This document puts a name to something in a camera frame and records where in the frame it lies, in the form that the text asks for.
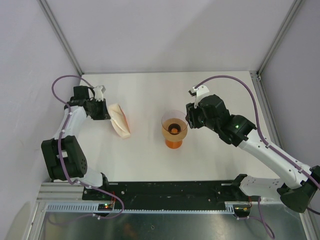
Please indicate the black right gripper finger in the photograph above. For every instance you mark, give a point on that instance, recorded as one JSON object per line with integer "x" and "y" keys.
{"x": 191, "y": 110}
{"x": 189, "y": 121}

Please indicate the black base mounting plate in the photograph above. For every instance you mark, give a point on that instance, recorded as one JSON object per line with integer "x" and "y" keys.
{"x": 178, "y": 195}

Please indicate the orange glass coffee carafe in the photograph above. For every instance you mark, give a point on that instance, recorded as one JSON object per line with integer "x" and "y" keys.
{"x": 173, "y": 144}

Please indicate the aluminium frame post left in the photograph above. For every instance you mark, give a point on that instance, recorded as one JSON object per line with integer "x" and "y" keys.
{"x": 52, "y": 20}

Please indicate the grey slotted cable duct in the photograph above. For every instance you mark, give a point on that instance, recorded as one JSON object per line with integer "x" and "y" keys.
{"x": 71, "y": 207}

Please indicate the aluminium frame post right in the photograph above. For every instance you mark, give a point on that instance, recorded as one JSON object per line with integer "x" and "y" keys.
{"x": 281, "y": 33}

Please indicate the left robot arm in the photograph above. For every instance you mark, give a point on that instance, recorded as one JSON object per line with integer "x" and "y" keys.
{"x": 63, "y": 155}

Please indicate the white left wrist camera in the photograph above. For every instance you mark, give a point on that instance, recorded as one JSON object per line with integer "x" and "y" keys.
{"x": 98, "y": 93}

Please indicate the clear pink glass dripper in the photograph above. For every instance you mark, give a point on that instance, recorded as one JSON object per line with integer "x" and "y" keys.
{"x": 174, "y": 119}

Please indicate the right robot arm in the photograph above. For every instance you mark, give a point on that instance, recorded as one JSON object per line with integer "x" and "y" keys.
{"x": 298, "y": 181}

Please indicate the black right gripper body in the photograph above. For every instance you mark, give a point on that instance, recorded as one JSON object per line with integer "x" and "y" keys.
{"x": 198, "y": 120}

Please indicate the aluminium side rail right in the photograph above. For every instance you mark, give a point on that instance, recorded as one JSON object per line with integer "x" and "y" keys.
{"x": 266, "y": 108}

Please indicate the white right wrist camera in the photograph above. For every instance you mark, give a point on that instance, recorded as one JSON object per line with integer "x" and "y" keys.
{"x": 199, "y": 92}

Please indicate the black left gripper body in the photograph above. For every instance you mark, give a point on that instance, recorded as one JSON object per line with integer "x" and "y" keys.
{"x": 98, "y": 110}

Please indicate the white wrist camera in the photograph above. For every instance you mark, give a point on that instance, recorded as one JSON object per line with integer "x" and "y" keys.
{"x": 98, "y": 93}
{"x": 199, "y": 92}

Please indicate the aluminium front frame rail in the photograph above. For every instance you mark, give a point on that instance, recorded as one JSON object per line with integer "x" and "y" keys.
{"x": 60, "y": 191}

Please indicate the aluminium frame post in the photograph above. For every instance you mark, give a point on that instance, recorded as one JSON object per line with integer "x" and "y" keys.
{"x": 52, "y": 20}
{"x": 281, "y": 33}

